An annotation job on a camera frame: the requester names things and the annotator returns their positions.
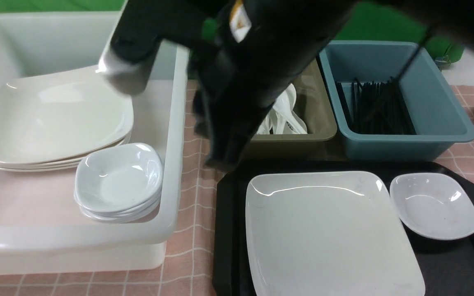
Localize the small white bowl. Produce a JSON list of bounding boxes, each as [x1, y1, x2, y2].
[[389, 173, 474, 241], [74, 143, 163, 214]]

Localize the large white square plate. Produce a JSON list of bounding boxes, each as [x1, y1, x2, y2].
[[245, 171, 426, 296]]

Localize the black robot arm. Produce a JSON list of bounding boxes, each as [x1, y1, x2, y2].
[[97, 0, 474, 171]]

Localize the top white plate in tub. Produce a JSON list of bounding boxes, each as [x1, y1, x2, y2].
[[0, 66, 134, 165]]

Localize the white spoons in bin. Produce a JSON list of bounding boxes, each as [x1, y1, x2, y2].
[[256, 84, 308, 135]]

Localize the olive plastic spoon bin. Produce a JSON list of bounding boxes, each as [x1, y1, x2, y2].
[[243, 60, 337, 160]]

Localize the lower bowls stack in tub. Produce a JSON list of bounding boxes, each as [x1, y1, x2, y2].
[[79, 191, 162, 224]]

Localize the black chopsticks in bin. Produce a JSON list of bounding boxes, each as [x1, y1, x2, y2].
[[335, 79, 416, 135]]

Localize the green cloth backdrop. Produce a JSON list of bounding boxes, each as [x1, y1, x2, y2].
[[0, 0, 464, 64]]

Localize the blue plastic chopstick bin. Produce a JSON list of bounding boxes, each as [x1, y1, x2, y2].
[[318, 40, 474, 162]]

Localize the lower plates stack in tub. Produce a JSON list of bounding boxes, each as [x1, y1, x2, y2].
[[0, 136, 132, 172]]

